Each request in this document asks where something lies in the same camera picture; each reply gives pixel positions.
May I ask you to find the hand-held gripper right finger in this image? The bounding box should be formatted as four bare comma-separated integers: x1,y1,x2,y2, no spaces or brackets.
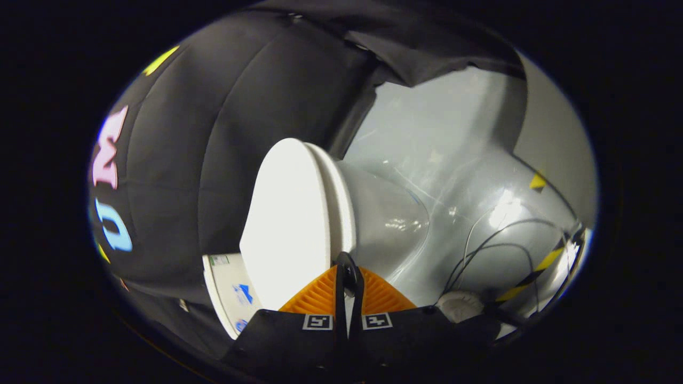
348,266,502,375

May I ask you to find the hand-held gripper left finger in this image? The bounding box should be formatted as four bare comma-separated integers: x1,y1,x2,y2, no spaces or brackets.
221,265,350,375

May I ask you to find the black lid handle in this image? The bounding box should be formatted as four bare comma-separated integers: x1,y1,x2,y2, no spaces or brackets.
336,251,366,297

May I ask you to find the white toilet lid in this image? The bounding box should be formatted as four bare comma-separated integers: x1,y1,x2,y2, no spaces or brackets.
239,138,336,311

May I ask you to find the white toilet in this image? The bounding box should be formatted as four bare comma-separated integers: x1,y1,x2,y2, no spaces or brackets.
203,141,431,340

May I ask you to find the white round device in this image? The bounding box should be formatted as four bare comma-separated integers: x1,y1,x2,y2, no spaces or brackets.
438,291,484,324

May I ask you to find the black backdrop cloth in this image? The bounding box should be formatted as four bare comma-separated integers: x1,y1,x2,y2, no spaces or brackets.
88,0,529,353

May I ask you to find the black floor cable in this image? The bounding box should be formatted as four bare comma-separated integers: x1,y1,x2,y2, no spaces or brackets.
443,216,579,321

